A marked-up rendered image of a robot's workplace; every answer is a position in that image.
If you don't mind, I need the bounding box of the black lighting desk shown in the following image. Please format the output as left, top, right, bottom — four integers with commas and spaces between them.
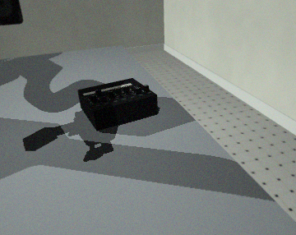
77, 78, 158, 131

